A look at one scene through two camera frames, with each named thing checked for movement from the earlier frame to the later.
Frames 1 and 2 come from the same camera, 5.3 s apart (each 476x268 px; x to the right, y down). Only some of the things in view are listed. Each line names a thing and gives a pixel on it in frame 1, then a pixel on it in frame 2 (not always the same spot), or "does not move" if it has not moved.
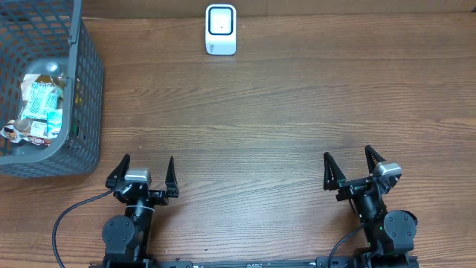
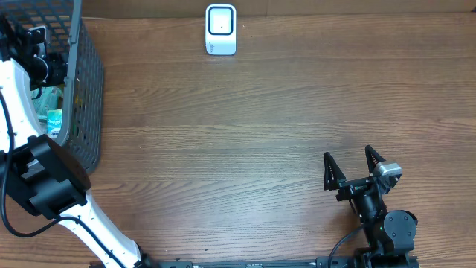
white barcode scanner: [221, 30] does not move
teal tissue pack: [54, 120] does not move
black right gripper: [358, 186] does not move
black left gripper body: [158, 198] to [49, 71]
